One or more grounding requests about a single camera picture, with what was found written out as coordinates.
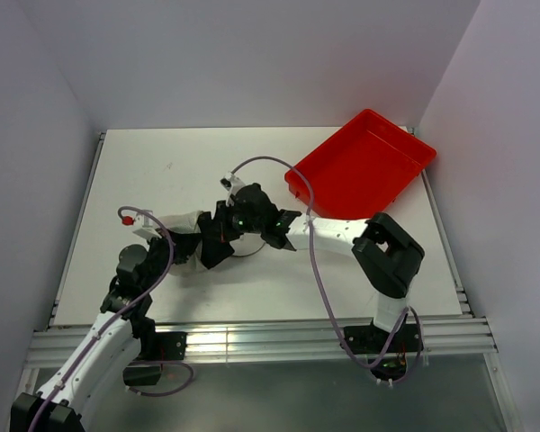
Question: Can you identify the red plastic tray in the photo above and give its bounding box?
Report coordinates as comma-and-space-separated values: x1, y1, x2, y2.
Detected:
284, 109, 437, 220

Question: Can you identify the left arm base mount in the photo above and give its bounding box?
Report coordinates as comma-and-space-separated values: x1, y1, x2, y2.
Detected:
122, 331, 187, 387

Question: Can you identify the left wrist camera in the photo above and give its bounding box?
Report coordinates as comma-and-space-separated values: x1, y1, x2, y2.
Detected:
118, 210, 162, 241

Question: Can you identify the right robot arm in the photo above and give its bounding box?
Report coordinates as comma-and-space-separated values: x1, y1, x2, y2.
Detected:
216, 175, 425, 333

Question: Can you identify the aluminium frame rail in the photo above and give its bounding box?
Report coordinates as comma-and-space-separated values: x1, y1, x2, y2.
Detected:
24, 316, 498, 369

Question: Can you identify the black bra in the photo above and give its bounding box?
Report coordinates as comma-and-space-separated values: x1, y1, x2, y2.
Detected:
197, 211, 235, 269

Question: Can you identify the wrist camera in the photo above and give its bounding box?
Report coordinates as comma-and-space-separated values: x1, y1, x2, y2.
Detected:
220, 171, 246, 206
118, 210, 162, 241

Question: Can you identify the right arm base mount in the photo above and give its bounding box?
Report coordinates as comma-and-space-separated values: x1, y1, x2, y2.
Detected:
343, 324, 424, 356

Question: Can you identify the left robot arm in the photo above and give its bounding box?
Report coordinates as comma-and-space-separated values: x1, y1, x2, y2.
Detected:
9, 236, 194, 431

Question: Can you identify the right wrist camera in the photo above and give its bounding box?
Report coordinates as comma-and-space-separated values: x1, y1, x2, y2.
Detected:
220, 171, 246, 206

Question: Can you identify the white mesh laundry bag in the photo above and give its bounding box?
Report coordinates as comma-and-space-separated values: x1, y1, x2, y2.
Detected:
155, 209, 266, 278

